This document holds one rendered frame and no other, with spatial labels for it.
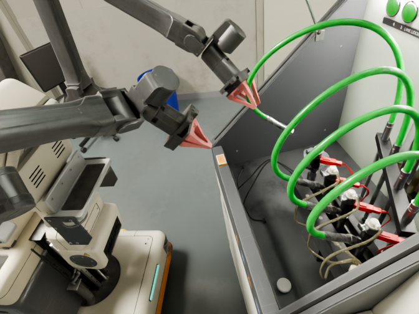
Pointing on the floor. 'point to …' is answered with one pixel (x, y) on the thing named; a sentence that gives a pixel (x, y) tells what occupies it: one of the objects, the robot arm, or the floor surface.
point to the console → (401, 299)
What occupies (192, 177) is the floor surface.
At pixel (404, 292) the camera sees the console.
